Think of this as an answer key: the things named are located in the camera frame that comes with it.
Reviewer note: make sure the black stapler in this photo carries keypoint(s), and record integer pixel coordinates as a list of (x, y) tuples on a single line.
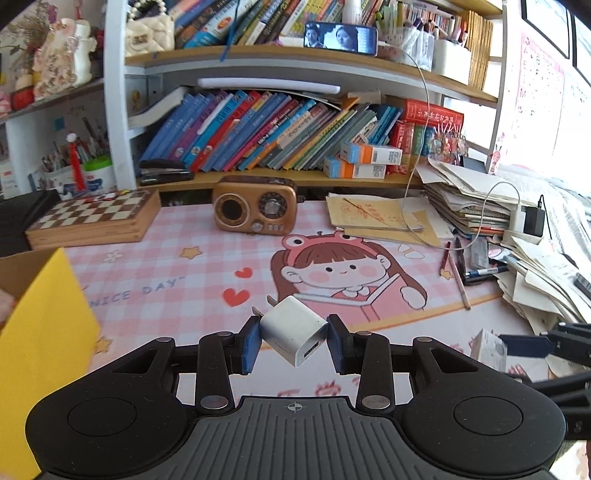
[(166, 174)]

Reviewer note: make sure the orange white box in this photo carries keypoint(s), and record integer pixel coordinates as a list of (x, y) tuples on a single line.
[(353, 168), (371, 153)]

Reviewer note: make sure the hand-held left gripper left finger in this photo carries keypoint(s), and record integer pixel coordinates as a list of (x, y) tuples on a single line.
[(249, 344)]

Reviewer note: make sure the white cubby shelf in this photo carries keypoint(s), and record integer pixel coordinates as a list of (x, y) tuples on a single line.
[(27, 134)]

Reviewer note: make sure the row of upright books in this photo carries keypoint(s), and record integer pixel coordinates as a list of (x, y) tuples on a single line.
[(207, 23)]

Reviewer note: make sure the pink wall poster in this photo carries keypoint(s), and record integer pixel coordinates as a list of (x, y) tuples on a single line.
[(531, 101)]

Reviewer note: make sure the cartoon acrylic charms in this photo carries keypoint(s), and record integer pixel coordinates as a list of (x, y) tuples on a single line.
[(448, 142)]

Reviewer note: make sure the white usb charger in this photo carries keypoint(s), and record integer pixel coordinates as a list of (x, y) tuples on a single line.
[(291, 330)]

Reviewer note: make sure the wooden retro radio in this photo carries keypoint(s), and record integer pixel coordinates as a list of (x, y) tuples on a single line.
[(254, 207)]

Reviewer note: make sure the red tassel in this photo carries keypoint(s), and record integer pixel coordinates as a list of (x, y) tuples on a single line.
[(76, 166)]

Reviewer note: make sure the wooden pencil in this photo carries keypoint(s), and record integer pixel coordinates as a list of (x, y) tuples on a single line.
[(459, 284)]

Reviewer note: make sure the white small carton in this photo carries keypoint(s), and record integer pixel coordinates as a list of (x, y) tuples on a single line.
[(487, 350)]

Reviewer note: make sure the black electronic keyboard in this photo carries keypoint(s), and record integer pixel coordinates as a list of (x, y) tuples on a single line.
[(23, 217)]

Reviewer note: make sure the smartphone showing video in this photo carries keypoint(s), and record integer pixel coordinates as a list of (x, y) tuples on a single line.
[(340, 39)]

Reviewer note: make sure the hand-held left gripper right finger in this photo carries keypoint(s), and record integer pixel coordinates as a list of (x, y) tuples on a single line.
[(339, 346)]

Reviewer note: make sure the stack of papers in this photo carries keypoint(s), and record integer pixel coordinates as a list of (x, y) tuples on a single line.
[(531, 286)]

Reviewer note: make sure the green lid canister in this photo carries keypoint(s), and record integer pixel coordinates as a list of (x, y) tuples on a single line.
[(99, 177)]

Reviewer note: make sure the red round pot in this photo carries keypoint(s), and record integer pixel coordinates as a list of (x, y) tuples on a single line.
[(22, 98)]

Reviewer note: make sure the wooden chessboard box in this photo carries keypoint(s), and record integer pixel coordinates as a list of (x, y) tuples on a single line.
[(92, 219)]

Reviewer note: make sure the black picture frame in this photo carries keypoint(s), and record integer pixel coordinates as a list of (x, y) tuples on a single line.
[(545, 23)]

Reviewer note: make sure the blue pen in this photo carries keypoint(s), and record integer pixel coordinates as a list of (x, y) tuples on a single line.
[(485, 272)]

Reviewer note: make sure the row of leaning blue books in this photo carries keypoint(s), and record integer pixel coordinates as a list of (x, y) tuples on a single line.
[(258, 134)]

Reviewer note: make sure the yellow cardboard box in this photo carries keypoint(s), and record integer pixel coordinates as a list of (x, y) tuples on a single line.
[(51, 350)]

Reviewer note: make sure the white shelf pen container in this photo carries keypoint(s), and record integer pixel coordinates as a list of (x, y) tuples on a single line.
[(451, 62)]

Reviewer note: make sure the black power adapter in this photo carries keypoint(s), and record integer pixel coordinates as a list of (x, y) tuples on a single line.
[(534, 219)]

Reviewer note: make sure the red pencil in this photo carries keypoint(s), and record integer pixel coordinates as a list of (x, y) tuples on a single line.
[(444, 258)]

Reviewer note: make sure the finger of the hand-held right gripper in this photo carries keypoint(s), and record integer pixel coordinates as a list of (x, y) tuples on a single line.
[(572, 390), (524, 346)]

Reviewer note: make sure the red thick dictionary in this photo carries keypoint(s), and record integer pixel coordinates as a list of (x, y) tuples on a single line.
[(434, 115)]

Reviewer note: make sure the yellow paper booklet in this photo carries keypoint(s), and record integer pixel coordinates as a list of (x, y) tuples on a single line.
[(369, 214)]

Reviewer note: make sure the white quilted handbag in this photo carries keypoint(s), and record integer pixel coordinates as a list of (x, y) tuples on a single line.
[(150, 37)]

